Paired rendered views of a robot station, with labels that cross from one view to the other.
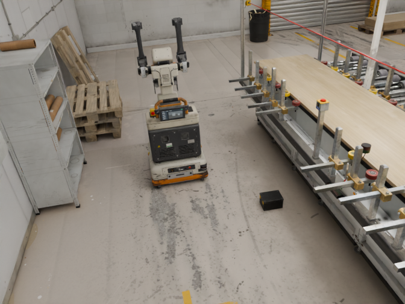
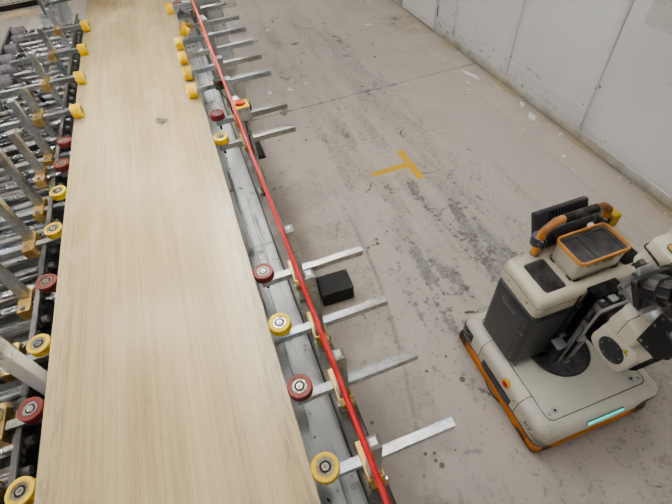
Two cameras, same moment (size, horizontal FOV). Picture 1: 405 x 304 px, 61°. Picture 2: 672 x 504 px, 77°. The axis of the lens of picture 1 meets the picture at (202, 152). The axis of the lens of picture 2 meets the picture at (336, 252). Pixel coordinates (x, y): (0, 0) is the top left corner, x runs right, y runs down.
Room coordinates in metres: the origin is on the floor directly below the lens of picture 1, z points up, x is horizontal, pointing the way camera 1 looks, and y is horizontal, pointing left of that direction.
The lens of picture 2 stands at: (4.15, -0.78, 2.18)
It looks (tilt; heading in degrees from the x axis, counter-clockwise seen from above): 49 degrees down; 174
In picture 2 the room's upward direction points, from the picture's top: 6 degrees counter-clockwise
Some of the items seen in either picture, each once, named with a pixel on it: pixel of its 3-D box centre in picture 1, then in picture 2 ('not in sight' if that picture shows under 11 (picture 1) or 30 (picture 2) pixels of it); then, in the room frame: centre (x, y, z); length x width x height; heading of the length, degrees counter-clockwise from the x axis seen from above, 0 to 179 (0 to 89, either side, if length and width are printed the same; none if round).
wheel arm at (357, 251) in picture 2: (276, 111); (312, 266); (3.06, -0.76, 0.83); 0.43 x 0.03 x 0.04; 99
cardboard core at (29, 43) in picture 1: (17, 44); not in sight; (3.34, 1.65, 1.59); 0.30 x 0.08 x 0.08; 99
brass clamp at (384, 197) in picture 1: (381, 191); not in sight; (1.61, -1.07, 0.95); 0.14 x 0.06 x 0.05; 9
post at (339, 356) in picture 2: (264, 87); (342, 387); (3.61, -0.75, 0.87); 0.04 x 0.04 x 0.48; 9
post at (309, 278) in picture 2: (273, 90); (316, 314); (3.36, -0.79, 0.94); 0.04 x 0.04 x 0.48; 9
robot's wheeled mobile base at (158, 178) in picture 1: (176, 158); (549, 360); (3.40, 0.31, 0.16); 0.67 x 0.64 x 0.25; 9
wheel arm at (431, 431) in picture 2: (252, 87); (389, 449); (3.80, -0.65, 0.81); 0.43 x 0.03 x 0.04; 99
